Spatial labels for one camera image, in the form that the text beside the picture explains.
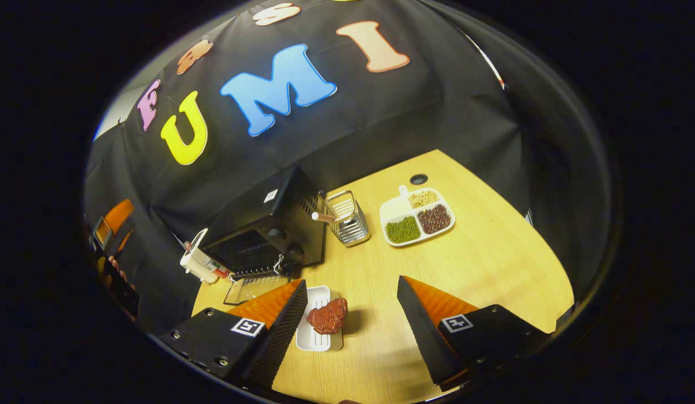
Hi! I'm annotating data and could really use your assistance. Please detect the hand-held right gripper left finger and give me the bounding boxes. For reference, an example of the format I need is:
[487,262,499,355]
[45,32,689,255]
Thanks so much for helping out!
[157,279,309,391]

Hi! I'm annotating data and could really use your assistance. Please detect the dark red beans pile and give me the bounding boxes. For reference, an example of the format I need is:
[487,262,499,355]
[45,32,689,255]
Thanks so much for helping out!
[418,203,452,235]

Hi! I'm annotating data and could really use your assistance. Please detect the metal mesh holder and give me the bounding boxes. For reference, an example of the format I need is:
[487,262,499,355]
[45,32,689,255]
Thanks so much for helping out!
[325,190,372,248]

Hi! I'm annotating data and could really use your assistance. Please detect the black electric oven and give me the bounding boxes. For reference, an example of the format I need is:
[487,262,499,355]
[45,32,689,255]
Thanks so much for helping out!
[202,164,329,306]

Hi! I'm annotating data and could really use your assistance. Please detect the black backdrop cloth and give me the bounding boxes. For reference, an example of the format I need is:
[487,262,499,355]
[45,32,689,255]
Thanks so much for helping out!
[84,0,612,333]

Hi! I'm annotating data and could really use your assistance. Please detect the yellow soybeans pile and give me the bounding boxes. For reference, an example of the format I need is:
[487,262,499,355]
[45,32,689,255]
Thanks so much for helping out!
[408,190,440,210]

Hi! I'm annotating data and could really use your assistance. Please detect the red meat piece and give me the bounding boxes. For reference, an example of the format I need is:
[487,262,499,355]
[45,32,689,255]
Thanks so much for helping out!
[307,297,349,336]

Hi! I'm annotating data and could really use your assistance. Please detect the small white rectangular tray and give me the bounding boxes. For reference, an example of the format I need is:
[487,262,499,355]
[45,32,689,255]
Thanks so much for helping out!
[295,285,344,353]

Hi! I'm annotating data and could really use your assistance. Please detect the white divided plate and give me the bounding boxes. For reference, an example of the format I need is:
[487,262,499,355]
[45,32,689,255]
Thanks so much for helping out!
[379,185,456,248]

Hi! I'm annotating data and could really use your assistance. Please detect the white toaster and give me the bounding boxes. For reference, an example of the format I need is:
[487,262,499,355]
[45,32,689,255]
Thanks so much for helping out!
[180,228,231,284]

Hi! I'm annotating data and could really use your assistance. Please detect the green mung beans pile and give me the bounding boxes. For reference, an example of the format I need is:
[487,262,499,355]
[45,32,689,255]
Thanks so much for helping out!
[386,216,422,245]

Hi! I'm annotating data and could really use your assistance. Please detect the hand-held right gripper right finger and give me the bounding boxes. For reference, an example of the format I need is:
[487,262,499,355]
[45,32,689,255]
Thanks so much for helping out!
[397,275,550,392]

